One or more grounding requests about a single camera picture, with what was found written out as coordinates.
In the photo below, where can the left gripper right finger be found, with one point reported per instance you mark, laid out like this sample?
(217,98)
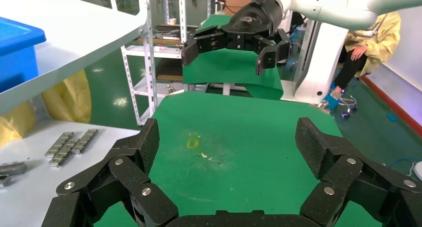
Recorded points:
(343,172)

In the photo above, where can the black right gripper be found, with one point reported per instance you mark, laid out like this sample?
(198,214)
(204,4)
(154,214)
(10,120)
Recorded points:
(254,19)

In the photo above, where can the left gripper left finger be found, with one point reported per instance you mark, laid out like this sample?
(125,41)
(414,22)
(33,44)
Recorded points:
(132,172)

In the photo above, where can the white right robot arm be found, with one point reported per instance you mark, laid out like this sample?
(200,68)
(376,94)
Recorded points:
(346,4)

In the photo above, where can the green covered table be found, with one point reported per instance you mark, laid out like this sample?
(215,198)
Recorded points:
(230,70)

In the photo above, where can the brown cardboard box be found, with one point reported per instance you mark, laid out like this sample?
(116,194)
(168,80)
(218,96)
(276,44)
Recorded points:
(235,4)

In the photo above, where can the yellow tape square marker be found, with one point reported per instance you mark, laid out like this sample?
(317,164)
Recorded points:
(193,143)

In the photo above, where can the chrome stool with casters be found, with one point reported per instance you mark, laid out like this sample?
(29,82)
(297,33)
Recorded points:
(348,102)

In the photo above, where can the white paper cup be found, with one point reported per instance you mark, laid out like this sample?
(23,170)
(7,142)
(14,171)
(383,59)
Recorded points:
(172,21)

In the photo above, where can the small blue floor object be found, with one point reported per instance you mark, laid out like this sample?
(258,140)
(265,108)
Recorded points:
(392,117)

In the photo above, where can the brown wooden board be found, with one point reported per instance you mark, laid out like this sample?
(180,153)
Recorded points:
(169,72)

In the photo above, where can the white round object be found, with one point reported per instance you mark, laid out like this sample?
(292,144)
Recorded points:
(419,171)

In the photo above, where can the white robot column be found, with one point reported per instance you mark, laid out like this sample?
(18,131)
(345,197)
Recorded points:
(316,64)

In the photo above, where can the silver binder clip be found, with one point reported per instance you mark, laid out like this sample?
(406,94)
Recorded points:
(170,88)

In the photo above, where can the white rack shelf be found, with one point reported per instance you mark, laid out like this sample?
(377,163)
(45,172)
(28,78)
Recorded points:
(155,51)

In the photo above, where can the yellow plastic bag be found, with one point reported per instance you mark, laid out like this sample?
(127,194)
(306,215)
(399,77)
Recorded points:
(69,100)

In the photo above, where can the person in yellow coat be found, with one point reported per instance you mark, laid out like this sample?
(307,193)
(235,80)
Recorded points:
(376,44)

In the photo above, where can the white shelf board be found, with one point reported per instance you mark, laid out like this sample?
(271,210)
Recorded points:
(82,31)

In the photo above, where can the blue plastic bin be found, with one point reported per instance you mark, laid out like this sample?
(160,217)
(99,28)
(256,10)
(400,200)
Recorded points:
(16,54)

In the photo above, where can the white perforated shelf post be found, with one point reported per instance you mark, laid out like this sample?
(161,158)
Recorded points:
(183,21)
(149,70)
(130,87)

